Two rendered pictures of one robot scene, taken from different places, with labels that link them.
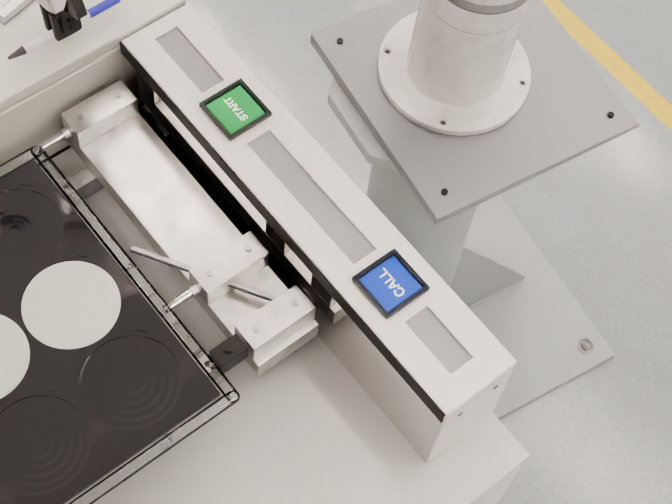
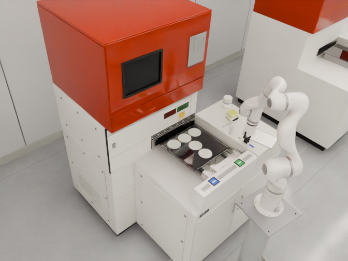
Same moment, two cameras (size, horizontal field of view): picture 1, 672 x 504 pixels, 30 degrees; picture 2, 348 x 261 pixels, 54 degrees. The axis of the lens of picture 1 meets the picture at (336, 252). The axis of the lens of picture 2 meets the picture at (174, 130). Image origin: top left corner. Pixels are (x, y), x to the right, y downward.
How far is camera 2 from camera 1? 1.66 m
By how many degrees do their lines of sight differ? 56
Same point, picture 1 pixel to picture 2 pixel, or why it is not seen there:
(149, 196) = (226, 161)
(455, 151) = (250, 205)
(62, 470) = (180, 154)
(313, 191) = (228, 172)
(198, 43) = (250, 158)
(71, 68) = (241, 145)
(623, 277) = not seen: outside the picture
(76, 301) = (205, 154)
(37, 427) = (186, 151)
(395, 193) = not seen: hidden behind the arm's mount
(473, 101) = (261, 205)
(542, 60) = (277, 220)
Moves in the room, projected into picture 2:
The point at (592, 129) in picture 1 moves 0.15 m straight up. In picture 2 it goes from (264, 228) to (269, 213)
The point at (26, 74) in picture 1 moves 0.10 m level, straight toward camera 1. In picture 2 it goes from (237, 140) to (225, 143)
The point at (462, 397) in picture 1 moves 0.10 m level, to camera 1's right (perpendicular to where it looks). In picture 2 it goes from (196, 190) to (196, 203)
